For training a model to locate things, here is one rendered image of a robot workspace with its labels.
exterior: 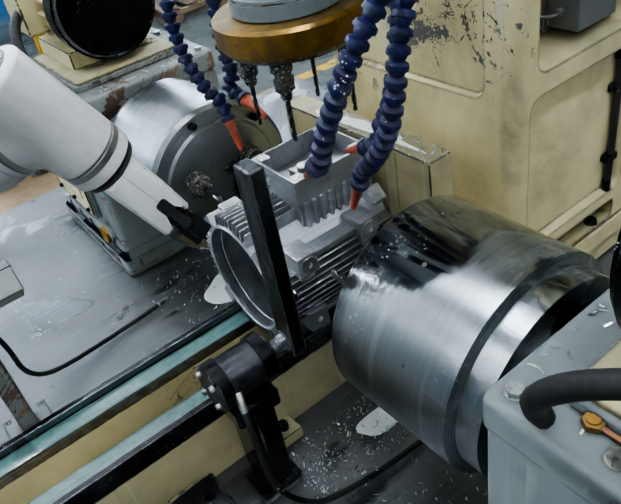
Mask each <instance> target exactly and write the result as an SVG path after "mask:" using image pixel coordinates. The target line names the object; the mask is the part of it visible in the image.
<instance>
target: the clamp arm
mask: <svg viewBox="0 0 621 504"><path fill-rule="evenodd" d="M233 170H234V173H235V177H236V181H237V185H238V188H239V192H240V196H241V199H242V203H243V207H244V211H245V214H246V218H247V222H248V225H249V229H250V233H251V236H252V240H253V244H254V248H255V251H256V255H257V259H258V262H259V266H260V270H261V274H262V277H263V281H264V285H265V288H266V292H267V296H268V300H269V303H270V307H271V311H272V314H273V318H274V322H275V325H276V329H277V332H276V334H277V335H276V336H275V338H279V337H281V336H282V335H283V336H284V337H283V338H281V339H280V340H279V341H280V343H281V344H282V345H284V344H285V343H288V344H287V345H286V346H284V347H283V348H284V349H283V350H287V351H288V352H289V353H290V354H291V355H293V356H294V357H295V356H297V355H299V354H300V353H302V352H303V351H305V350H306V348H307V347H306V343H305V339H304V335H303V330H302V326H301V322H300V318H299V314H298V309H297V305H296V302H297V301H298V296H297V293H296V292H295V291H294V290H293V288H292V284H291V280H290V276H289V272H288V267H287V263H286V259H285V255H284V251H283V246H282V242H281V238H280V234H279V230H278V225H277V221H276V217H275V213H274V209H273V204H272V200H271V196H270V192H269V188H268V187H270V186H271V181H270V176H269V175H267V174H265V171H264V167H263V166H262V165H260V164H258V163H256V162H254V161H253V160H251V159H249V158H246V159H244V160H242V161H240V162H238V163H236V164H234V165H233ZM286 341H287V342H286ZM288 345H289V346H288ZM287 348H288V349H287Z"/></svg>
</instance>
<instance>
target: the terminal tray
mask: <svg viewBox="0 0 621 504"><path fill-rule="evenodd" d="M315 129H317V128H316V126H315V127H313V128H311V129H309V130H307V131H305V132H303V133H301V134H299V135H297V137H298V141H297V142H295V141H294V140H293V138H291V139H289V140H288V141H286V142H284V143H282V144H280V145H278V146H276V147H274V148H272V149H270V150H268V151H266V152H264V153H262V154H260V155H258V156H256V157H254V158H252V159H251V160H253V161H254V162H256V163H258V164H260V165H262V166H263V167H264V171H265V174H267V175H269V176H270V181H271V186H270V187H268V188H269V190H270V192H273V193H274V195H275V194H277V196H278V197H280V196H281V199H282V201H283V200H285V201H286V204H290V206H291V209H293V208H294V209H295V213H296V217H297V220H298V221H299V223H300V224H301V225H302V226H303V227H306V226H307V227H309V228H312V223H313V222H315V223H320V218H323V219H327V217H328V216H327V214H329V213H330V214H331V215H334V214H335V210H336V209H338V210H340V211H341V210H342V205H345V206H349V205H350V203H349V201H351V196H352V187H351V186H350V180H351V178H352V175H351V171H352V169H353V167H354V166H355V165H356V163H357V161H359V160H360V159H362V158H363V157H362V156H361V155H359V154H347V153H345V149H346V148H347V147H350V146H352V144H355V143H357V142H358V141H359V140H357V139H355V138H352V137H350V136H348V135H346V134H343V133H341V132H339V131H338V132H337V133H335V136H336V139H335V143H334V144H333V154H332V155H331V156H332V164H331V166H330V167H329V171H328V173H327V174H326V175H324V176H322V177H320V178H315V179H314V178H311V177H310V178H308V179H305V178H304V176H303V175H304V173H305V169H304V165H305V162H306V161H307V160H308V159H309V158H310V156H311V154H312V153H311V150H310V148H311V145H312V143H313V142H314V141H313V138H312V135H313V133H314V131H315ZM261 156H265V157H266V158H265V159H260V157H261ZM294 175H299V177H298V178H293V176H294Z"/></svg>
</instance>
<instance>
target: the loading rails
mask: <svg viewBox="0 0 621 504"><path fill-rule="evenodd" d="M336 305H337V304H336ZM336 305H334V306H333V307H331V308H330V309H328V311H329V316H330V322H328V323H327V324H325V325H324V326H322V327H321V328H319V329H318V330H316V331H315V332H312V331H311V330H309V331H307V332H306V333H305V334H303V335H304V339H305V343H306V347H307V348H306V350H305V351H303V352H302V353H300V354H299V355H297V356H295V357H294V356H293V355H291V354H290V353H289V352H288V351H287V350H285V351H283V352H282V353H280V354H279V355H277V356H278V358H279V361H280V364H281V373H280V375H278V376H277V377H275V378H274V379H272V380H271V381H270V382H271V383H272V384H273V385H274V386H275V387H276V388H277V389H278V392H279V396H280V399H281V401H280V403H279V404H278V405H277V406H275V407H274V408H275V411H276V415H277V418H278V421H279V425H280V428H281V431H282V435H283V438H284V441H285V444H286V448H287V447H288V446H290V445H291V444H292V443H294V442H295V441H296V440H298V439H299V438H300V437H302V436H303V430H302V427H301V426H300V425H299V424H298V423H297V422H296V421H295V420H294V419H295V418H296V417H298V416H299V415H301V414H302V413H303V412H305V411H306V410H307V409H309V408H310V407H312V406H313V405H314V404H316V403H317V402H318V401H320V400H321V399H322V398H324V397H325V396H327V395H328V394H329V393H331V392H332V391H333V390H335V389H336V388H337V387H339V386H340V385H342V384H343V383H344V382H346V381H347V380H346V379H345V378H344V377H343V375H342V374H341V372H340V371H339V369H338V367H337V365H336V362H335V359H334V355H333V349H332V327H333V325H332V319H333V318H334V314H335V309H336ZM251 331H255V332H258V333H260V334H261V335H263V336H264V337H265V338H266V339H267V341H269V340H270V339H272V338H271V336H268V334H265V333H264V332H262V331H261V329H258V327H257V326H255V325H254V322H251V320H250V318H248V317H247V315H246V313H245V314H244V312H243V310H242V307H241V306H240V305H239V304H238V302H237V301H235V302H234V303H232V304H230V305H229V306H227V307H225V308H224V309H222V310H220V311H219V312H217V313H216V314H214V315H212V316H211V317H209V318H207V319H206V320H204V321H203V322H201V323H199V324H198V325H196V326H194V327H193V328H191V329H189V330H188V331H186V332H185V333H183V334H181V335H180V336H178V337H176V338H175V339H173V340H172V341H170V342H168V343H167V344H165V345H163V346H162V347H160V348H158V349H157V350H155V351H154V352H152V353H150V354H149V355H147V356H145V357H144V358H142V359H141V360H139V361H137V362H136V363H134V364H132V365H131V366H129V367H127V368H126V369H124V370H123V371H121V372H119V373H118V374H116V375H114V376H113V377H111V378H110V379H108V380H106V381H105V382H103V383H101V384H100V385H98V386H96V387H95V388H93V389H92V390H90V391H88V392H87V393H85V394H83V395H82V396H80V397H79V398H77V399H75V400H74V401H72V402H70V403H69V404H67V405H65V406H64V407H62V408H61V409H59V410H57V411H56V412H54V413H52V414H51V415H49V416H48V417H46V418H44V419H43V420H41V421H39V422H38V423H36V424H34V425H33V426H31V427H30V428H28V429H26V430H25V431H23V432H21V433H20V434H18V435H17V436H15V437H13V438H12V439H10V440H8V441H7V442H5V443H4V444H2V445H0V504H168V503H170V502H172V501H173V500H174V499H176V498H177V497H178V496H179V495H181V494H182V493H183V492H185V491H186V490H187V489H189V488H190V487H191V486H193V485H194V484H196V483H197V482H198V481H200V480H201V479H202V478H204V477H205V476H207V475H208V474H209V473H212V474H213V475H214V476H215V477H216V476H217V475H219V474H220V473H221V472H223V471H224V470H225V469H227V468H228V467H230V466H231V465H232V464H234V463H235V462H236V461H238V460H239V459H241V458H242V457H243V456H245V455H246V454H245V451H244V448H243V445H242V443H241V440H240V437H239V434H238V432H237V429H236V426H235V424H234V423H233V422H232V421H231V420H230V418H229V417H228V416H227V415H226V414H225V413H224V412H223V411H222V410H219V411H217V410H216V408H215V404H214V403H213V402H212V400H211V399H210V398H209V396H208V395H207V396H203V394H202V390H204V388H203V387H202V385H201V383H200V381H199V379H197V378H196V377H195V373H196V371H197V366H198V365H200V364H202V363H203V362H205V361H206V360H208V359H209V358H211V359H214V358H215V357H217V356H218V355H220V354H221V353H223V352H225V351H226V350H228V349H229V348H231V347H232V346H234V345H235V344H237V343H239V340H240V338H242V337H244V336H245V335H247V334H248V333H250V332H251Z"/></svg>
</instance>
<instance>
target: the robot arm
mask: <svg viewBox="0 0 621 504"><path fill-rule="evenodd" d="M131 155H132V146H131V143H130V141H129V140H128V138H127V135H126V134H125V132H124V131H122V130H121V129H120V128H119V127H117V126H116V125H115V124H113V123H112V122H111V121H110V120H108V119H107V118H106V117H105V116H103V115H102V114H101V113H100V112H98V111H97V110H96V109H94V108H93V107H92V106H91V105H89V104H88V103H87V102H86V101H84V100H83V99H82V98H81V97H79V96H78V95H77V94H75V93H74V92H73V91H72V90H70V89H69V88H68V87H67V86H65V85H64V84H63V83H62V82H60V81H59V80H58V79H56V78H55V77H54V76H53V75H51V74H50V73H49V72H48V71H46V70H45V69H44V68H43V67H41V66H40V65H39V64H37V63H36V62H35V61H34V60H32V59H31V58H30V57H29V56H27V55H26V54H25V53H24V52H22V51H21V50H20V49H18V48H17V47H16V46H14V45H3V46H1V47H0V194H1V193H3V192H5V191H7V190H9V189H11V188H12V187H14V186H15V185H17V184H18V183H20V182H21V181H22V180H24V179H25V178H26V177H27V176H29V175H30V174H31V173H32V172H34V171H35V170H39V169H45V170H49V171H51V172H53V173H55V174H56V175H58V176H59V177H61V178H62V179H64V180H65V181H67V182H68V183H70V184H71V185H73V186H74V187H76V188H77V189H79V190H80V191H84V192H87V191H89V192H91V193H100V192H103V191H104V192H105V193H106V194H108V195H109V196H110V197H112V198H113V199H114V200H116V201H117V202H119V203H120V204H121V205H123V206H124V207H126V208H127V209H129V210H130V211H132V212H133V213H134V214H136V215H137V216H139V217H140V218H142V219H143V220H145V221H146V222H147V223H149V224H150V225H152V226H153V227H155V228H156V229H157V230H159V231H160V232H162V233H163V234H164V235H167V234H170V231H171V230H172V229H173V228H174V229H176V230H177V231H178V232H180V233H181V234H183V235H184V236H185V237H187V238H188V239H190V240H191V241H193V242H194V243H195V244H199V243H200V242H201V241H202V239H203V238H204V237H205V235H206V234H207V233H208V231H209V230H210V229H211V225H210V224H209V223H208V222H206V221H205V220H204V219H202V218H201V217H200V216H198V215H197V214H196V213H194V212H193V211H192V210H190V209H189V208H188V203H187V202H186V201H185V200H184V199H183V198H182V197H180V196H179V195H178V194H177V193H176V192H175V191H174V190H173V189H172V188H171V187H169V186H168V185H167V184H166V183H165V182H164V181H163V180H161V179H160V178H159V177H158V176H157V175H155V174H154V173H153V172H152V171H150V170H149V169H148V168H147V167H145V166H144V165H143V164H142V163H140V162H139V161H138V160H136V159H135V158H134V157H133V156H131ZM181 210H182V211H181ZM171 225H173V228H172V226H171Z"/></svg>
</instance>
